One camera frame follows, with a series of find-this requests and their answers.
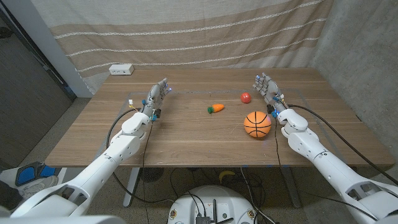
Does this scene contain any orange toy basketball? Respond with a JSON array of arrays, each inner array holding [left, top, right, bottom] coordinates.
[[243, 111, 272, 138]]

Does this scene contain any round black fan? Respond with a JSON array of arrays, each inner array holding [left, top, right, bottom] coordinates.
[[139, 167, 165, 183]]

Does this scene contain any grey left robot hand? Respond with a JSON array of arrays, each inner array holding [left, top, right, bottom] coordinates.
[[141, 77, 172, 122]]

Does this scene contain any white robot torso base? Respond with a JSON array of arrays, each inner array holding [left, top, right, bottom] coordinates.
[[167, 185, 258, 224]]

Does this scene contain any white power outlet box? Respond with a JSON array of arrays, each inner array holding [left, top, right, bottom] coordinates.
[[108, 63, 135, 76]]

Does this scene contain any dark wooden door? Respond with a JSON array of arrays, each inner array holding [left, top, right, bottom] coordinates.
[[0, 9, 77, 170]]

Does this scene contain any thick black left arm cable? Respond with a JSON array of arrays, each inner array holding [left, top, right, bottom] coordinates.
[[105, 108, 175, 205]]

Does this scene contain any blue black foot pedal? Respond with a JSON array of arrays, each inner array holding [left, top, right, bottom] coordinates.
[[15, 161, 57, 187]]

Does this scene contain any beige striped fabric backdrop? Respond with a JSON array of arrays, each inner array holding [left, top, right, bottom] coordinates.
[[30, 0, 335, 94]]

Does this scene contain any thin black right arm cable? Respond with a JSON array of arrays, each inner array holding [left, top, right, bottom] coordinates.
[[273, 116, 284, 170]]

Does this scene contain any grey table leg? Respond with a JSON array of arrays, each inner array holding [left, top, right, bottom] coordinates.
[[281, 166, 302, 208]]

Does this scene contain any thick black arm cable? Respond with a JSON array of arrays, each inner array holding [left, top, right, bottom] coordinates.
[[105, 108, 175, 205], [287, 104, 398, 186]]

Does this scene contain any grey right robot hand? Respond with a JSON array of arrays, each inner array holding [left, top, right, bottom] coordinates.
[[252, 73, 289, 118]]

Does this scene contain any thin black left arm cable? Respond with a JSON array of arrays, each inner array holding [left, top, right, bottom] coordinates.
[[141, 120, 155, 224]]

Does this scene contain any yellow toy banana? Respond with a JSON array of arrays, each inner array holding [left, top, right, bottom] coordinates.
[[218, 170, 236, 184]]

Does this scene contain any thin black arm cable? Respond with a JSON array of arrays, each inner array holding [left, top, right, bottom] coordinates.
[[273, 116, 284, 170], [141, 120, 155, 224]]

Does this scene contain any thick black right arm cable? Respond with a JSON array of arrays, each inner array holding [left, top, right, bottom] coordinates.
[[287, 104, 398, 186]]

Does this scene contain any white floor cable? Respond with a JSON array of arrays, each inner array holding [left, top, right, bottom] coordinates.
[[240, 167, 276, 224]]

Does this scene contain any white door frame post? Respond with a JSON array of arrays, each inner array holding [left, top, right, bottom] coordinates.
[[1, 0, 94, 99]]

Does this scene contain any white table leg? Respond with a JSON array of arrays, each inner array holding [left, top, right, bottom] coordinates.
[[123, 167, 141, 208]]

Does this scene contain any orange toy carrot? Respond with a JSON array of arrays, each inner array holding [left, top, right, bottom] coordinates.
[[207, 103, 225, 114]]

